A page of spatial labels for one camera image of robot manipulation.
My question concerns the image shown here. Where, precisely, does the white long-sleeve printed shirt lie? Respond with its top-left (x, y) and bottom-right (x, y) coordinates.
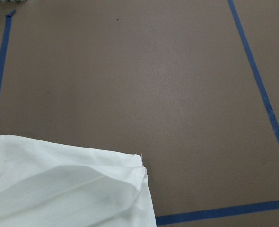
top-left (0, 135), bottom-right (156, 227)

